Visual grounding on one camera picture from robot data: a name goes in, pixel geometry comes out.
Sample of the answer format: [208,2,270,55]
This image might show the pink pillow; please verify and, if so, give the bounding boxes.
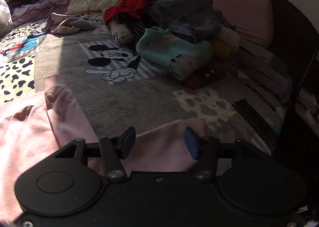
[213,0,274,48]

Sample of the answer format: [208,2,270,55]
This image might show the teal lion print sweater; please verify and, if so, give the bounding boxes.
[136,27,213,81]

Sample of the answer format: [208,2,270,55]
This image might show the white plastic bag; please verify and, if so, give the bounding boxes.
[0,0,12,37]

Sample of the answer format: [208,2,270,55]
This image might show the black smartphone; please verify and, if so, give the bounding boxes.
[232,99,279,150]

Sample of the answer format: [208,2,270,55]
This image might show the lilac crumpled sheet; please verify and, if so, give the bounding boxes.
[11,0,72,28]

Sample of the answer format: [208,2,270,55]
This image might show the purple cream small garment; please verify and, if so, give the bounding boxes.
[29,13,96,38]

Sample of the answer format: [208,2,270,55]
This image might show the white patterned garment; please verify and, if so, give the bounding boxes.
[217,26,240,52]

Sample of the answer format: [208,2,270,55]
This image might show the mickey mouse bed blanket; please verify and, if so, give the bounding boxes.
[0,18,287,177]

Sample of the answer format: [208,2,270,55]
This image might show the pink sweatshirt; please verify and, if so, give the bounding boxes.
[1,75,211,221]

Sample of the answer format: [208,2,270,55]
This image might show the blue denim jeans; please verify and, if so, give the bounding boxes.
[150,0,222,44]

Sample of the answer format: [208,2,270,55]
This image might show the red knitted garment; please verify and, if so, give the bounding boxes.
[102,0,155,25]

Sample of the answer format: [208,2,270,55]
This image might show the white panda plush toy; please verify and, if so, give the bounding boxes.
[109,19,136,46]

